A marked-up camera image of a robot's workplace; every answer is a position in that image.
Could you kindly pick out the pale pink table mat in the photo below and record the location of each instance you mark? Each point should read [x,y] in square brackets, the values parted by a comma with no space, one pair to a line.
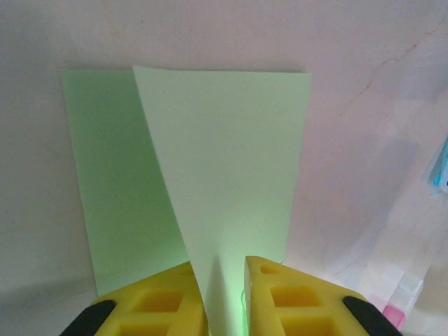
[350,70]

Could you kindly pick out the green paper sheet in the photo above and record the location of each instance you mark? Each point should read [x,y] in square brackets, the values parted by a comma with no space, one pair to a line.
[227,157]

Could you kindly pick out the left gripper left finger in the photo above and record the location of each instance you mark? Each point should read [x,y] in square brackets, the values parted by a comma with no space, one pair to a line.
[154,304]

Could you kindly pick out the teal wipes packet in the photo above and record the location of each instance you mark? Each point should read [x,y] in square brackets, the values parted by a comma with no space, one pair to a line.
[441,175]

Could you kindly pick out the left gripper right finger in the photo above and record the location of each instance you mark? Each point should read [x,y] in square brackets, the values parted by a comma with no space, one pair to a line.
[297,304]

